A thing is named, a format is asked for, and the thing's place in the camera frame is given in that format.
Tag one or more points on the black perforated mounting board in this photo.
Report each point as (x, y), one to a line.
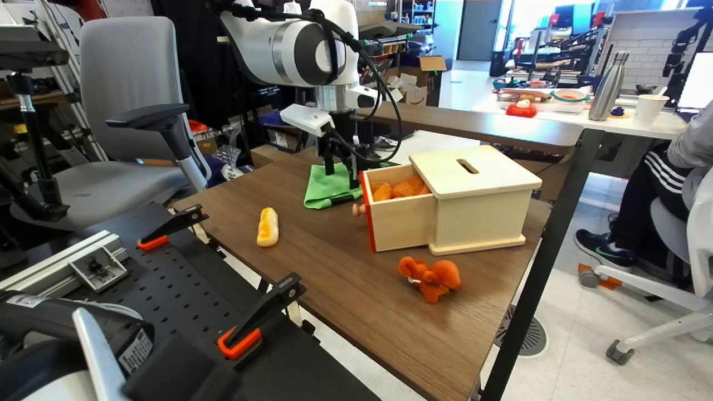
(185, 290)

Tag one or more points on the round floor drain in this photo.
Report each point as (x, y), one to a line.
(533, 337)

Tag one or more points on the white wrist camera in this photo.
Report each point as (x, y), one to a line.
(303, 119)

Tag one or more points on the white office chair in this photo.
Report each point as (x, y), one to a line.
(680, 245)

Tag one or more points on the stainless steel bottle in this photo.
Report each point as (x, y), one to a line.
(609, 88)

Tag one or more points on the small black orange clamp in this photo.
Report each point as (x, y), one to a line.
(167, 231)

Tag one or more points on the black tripod stand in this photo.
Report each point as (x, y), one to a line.
(34, 142)

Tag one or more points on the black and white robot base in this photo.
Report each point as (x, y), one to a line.
(82, 352)

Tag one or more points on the wooden drawer with orange rim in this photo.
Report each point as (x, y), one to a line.
(398, 221)

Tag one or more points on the long brown desk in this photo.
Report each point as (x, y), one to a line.
(482, 125)

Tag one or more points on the white paper cup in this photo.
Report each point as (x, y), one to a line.
(649, 109)

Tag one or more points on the grey office chair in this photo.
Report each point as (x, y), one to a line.
(123, 80)

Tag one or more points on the white perforated panel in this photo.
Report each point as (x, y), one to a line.
(648, 45)

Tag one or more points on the orange plush toy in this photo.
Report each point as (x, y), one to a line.
(435, 279)

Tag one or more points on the green towel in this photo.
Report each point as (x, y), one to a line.
(327, 195)

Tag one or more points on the open laptop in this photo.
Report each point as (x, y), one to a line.
(698, 85)

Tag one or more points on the aluminium rail with bracket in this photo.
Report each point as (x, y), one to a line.
(68, 264)

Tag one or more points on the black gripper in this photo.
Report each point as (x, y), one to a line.
(343, 128)

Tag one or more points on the seated person in tracksuit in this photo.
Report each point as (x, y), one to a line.
(654, 185)

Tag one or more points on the orange ball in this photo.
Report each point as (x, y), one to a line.
(401, 187)
(382, 193)
(417, 185)

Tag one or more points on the wooden box with slot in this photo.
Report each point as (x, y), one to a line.
(480, 203)

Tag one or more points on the large black orange clamp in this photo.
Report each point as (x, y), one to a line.
(258, 319)

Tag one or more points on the yellow toy banana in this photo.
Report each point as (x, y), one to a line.
(269, 226)

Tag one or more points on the black metal desk leg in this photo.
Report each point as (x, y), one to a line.
(553, 238)

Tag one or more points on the red object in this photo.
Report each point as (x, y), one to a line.
(522, 109)

